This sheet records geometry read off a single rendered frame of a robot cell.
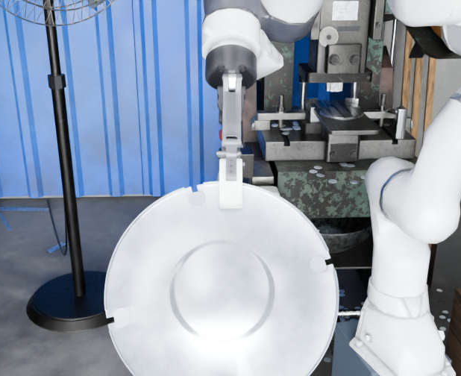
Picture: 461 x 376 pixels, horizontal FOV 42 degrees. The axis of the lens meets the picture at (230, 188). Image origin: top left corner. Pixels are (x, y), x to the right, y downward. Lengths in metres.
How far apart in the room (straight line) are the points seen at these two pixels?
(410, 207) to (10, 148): 2.44
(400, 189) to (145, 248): 0.54
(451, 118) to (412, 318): 0.40
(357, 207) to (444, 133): 0.67
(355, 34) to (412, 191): 0.77
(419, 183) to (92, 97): 2.18
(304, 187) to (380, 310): 0.56
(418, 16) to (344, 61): 0.75
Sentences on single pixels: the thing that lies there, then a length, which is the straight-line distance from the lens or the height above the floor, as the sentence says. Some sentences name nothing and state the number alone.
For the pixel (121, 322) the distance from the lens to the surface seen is 0.75.
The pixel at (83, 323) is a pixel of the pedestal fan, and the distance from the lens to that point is 2.17.
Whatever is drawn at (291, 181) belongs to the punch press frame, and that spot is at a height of 0.61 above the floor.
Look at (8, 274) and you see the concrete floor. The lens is 2.60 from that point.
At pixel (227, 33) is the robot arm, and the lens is 0.86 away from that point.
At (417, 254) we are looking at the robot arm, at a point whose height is 0.68.
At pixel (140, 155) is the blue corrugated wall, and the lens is 3.10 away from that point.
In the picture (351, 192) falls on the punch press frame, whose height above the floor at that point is 0.58.
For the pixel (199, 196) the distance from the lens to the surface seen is 0.79.
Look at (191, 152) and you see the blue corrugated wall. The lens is 3.06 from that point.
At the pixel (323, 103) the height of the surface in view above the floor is 0.78.
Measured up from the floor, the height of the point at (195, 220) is 0.90.
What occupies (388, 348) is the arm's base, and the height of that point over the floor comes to 0.50.
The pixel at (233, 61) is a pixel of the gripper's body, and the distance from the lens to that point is 0.84.
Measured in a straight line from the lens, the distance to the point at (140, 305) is 0.75.
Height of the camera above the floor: 1.23
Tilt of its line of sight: 22 degrees down
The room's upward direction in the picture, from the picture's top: straight up
